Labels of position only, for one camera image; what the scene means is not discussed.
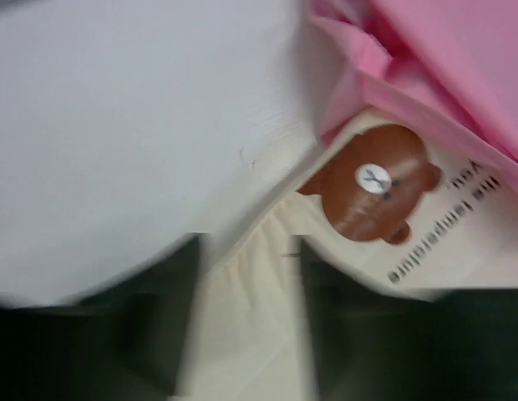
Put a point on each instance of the pink pillowcase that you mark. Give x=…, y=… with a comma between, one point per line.
x=449, y=68

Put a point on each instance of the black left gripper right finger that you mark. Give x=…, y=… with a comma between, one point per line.
x=366, y=345

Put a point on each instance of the cream pillow with bear print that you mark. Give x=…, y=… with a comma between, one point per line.
x=383, y=204

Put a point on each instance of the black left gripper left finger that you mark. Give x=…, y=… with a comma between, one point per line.
x=124, y=342

